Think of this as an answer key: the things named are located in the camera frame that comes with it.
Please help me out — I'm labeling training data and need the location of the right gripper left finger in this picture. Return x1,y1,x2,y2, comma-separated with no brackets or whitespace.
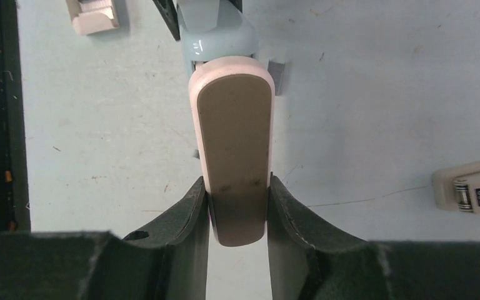
0,178,209,299

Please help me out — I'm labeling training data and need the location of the beige and black stapler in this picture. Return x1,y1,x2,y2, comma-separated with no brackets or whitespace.
431,161,480,214

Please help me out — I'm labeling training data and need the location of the light blue stapler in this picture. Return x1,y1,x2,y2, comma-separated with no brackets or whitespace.
177,1,275,247

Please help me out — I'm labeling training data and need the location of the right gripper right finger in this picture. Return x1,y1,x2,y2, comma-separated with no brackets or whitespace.
267,176,480,299

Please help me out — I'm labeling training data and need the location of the open staple tray box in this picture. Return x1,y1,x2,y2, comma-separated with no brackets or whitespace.
66,0,120,36

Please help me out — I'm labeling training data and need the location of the staple strip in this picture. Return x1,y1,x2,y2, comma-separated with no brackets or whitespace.
267,60,286,96

